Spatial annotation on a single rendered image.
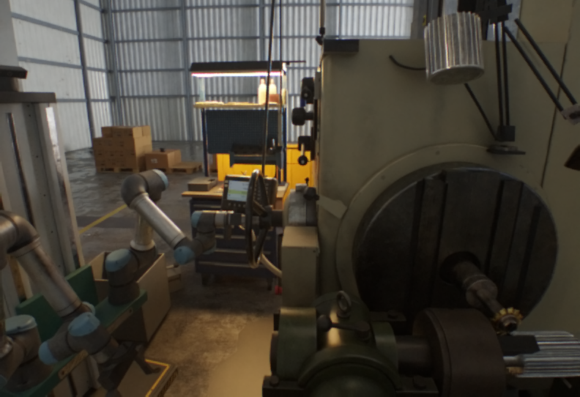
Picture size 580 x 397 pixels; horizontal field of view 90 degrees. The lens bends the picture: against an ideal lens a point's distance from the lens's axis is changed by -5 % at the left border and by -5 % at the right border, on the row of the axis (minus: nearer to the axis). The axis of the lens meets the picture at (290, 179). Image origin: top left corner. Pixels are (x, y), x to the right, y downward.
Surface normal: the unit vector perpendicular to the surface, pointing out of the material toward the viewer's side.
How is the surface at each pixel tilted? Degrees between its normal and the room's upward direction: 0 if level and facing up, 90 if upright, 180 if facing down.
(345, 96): 90
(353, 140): 90
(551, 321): 90
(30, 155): 90
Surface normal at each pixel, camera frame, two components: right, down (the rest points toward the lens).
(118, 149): -0.08, 0.24
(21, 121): 0.98, 0.05
